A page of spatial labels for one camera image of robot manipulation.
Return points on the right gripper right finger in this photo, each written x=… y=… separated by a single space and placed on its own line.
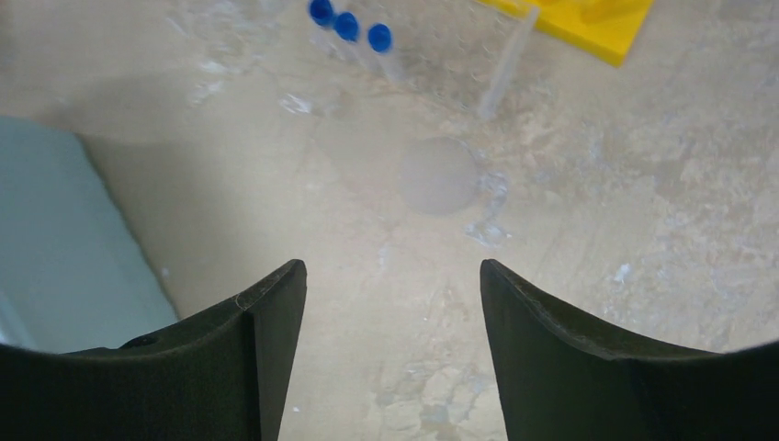
x=565 y=374

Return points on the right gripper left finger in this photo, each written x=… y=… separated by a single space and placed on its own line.
x=220 y=374

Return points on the teal plastic bin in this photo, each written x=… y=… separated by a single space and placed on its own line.
x=72 y=275

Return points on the clear well plate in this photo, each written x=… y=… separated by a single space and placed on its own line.
x=462 y=53

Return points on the yellow test tube rack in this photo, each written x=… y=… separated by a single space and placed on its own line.
x=604 y=29

